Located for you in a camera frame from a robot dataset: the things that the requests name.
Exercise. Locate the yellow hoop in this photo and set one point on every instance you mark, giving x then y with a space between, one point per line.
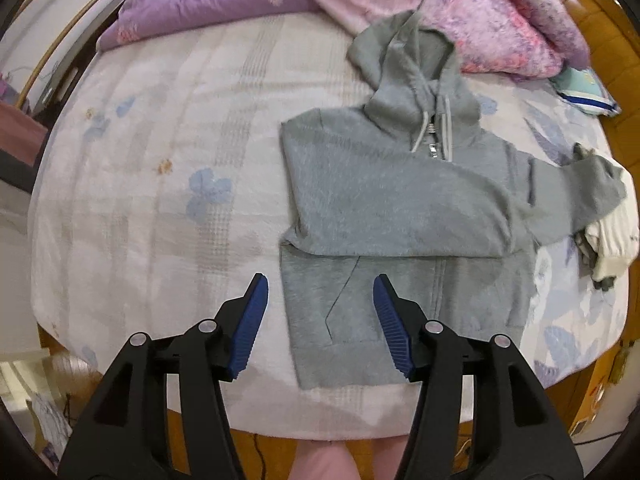
39 35

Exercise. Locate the pink fluffy blanket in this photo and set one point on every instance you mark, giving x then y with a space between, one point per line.
527 38

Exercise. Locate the grey zip hoodie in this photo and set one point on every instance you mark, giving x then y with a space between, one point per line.
409 185

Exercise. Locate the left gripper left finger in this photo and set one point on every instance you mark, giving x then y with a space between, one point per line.
122 432

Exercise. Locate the wooden bed frame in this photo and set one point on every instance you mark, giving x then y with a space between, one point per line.
614 45

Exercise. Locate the white floral bed sheet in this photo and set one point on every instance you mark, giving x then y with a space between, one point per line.
164 189

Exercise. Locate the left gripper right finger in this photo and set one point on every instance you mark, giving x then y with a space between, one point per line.
516 434

